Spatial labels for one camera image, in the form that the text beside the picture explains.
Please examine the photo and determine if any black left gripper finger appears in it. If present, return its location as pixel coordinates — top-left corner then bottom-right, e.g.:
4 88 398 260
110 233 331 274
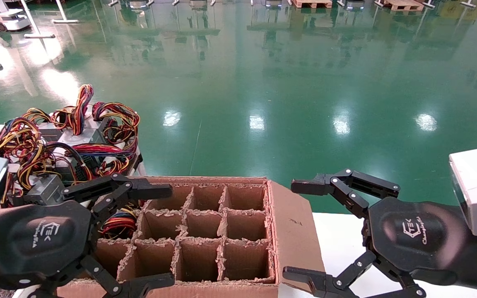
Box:
0 254 176 298
62 173 173 222

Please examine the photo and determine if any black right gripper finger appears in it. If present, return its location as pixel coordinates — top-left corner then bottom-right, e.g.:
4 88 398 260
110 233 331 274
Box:
282 250 426 298
290 168 400 220

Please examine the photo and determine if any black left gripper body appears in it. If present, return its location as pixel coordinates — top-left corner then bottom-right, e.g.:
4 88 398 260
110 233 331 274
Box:
0 201 95 276

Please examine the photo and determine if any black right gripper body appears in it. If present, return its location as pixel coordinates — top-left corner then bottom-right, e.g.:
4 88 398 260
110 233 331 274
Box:
367 197 469 286

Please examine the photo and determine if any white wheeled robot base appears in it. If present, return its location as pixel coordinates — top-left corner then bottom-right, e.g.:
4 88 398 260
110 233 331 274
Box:
0 0 32 32

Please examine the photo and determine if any power supply with black vent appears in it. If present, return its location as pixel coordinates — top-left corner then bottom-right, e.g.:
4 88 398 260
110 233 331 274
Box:
67 101 144 183

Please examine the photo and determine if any brown cardboard box with dividers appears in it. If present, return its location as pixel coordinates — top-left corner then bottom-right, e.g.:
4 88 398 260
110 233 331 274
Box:
55 176 326 298

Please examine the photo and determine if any power supply with orange bundle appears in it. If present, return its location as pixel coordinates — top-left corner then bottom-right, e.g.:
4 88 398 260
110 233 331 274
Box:
50 84 111 145

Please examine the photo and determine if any wooden pallet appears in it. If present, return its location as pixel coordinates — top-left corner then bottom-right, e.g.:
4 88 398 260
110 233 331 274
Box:
381 0 425 12
291 0 333 9

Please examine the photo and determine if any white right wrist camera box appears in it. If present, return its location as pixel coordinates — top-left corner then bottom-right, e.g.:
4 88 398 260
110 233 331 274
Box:
448 147 477 237

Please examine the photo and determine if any grey power supply with cables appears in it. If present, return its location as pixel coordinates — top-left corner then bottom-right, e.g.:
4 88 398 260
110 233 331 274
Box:
0 108 64 174

